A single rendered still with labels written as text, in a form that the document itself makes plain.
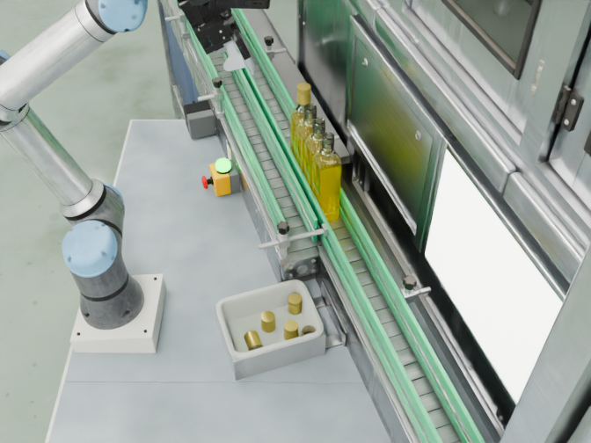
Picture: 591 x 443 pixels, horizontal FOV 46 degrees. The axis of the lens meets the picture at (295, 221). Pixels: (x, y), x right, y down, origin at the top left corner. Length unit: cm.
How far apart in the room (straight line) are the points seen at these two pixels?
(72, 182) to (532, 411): 125
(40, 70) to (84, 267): 48
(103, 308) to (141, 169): 62
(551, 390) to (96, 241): 121
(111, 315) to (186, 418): 30
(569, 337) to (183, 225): 158
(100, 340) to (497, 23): 110
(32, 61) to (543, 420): 102
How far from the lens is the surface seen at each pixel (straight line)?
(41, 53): 130
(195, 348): 173
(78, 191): 165
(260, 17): 258
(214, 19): 142
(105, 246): 159
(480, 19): 130
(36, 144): 158
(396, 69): 154
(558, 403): 55
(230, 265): 187
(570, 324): 50
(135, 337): 169
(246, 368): 164
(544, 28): 114
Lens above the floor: 218
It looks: 46 degrees down
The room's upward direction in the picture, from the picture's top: straight up
